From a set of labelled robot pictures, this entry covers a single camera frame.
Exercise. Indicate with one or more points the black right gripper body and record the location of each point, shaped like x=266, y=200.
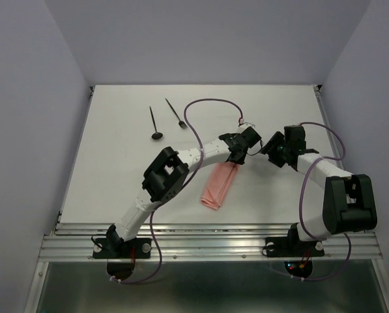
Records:
x=276, y=152

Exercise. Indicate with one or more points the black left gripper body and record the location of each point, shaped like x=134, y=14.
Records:
x=241, y=160

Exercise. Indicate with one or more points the pink satin napkin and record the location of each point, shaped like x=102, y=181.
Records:
x=218, y=185

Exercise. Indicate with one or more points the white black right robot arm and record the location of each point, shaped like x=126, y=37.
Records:
x=348, y=201

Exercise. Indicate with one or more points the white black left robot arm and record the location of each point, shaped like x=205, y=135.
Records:
x=166, y=175

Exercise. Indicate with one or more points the black fork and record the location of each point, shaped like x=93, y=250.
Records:
x=181, y=123

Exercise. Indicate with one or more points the black spoon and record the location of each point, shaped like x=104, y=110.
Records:
x=156, y=136

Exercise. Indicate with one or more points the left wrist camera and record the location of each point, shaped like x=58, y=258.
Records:
x=244, y=126

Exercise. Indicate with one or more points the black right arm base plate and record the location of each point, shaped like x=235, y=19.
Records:
x=280, y=247

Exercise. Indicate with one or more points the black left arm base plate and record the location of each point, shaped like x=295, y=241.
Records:
x=138, y=248

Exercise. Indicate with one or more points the aluminium frame rail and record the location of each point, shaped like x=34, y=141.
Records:
x=202, y=242

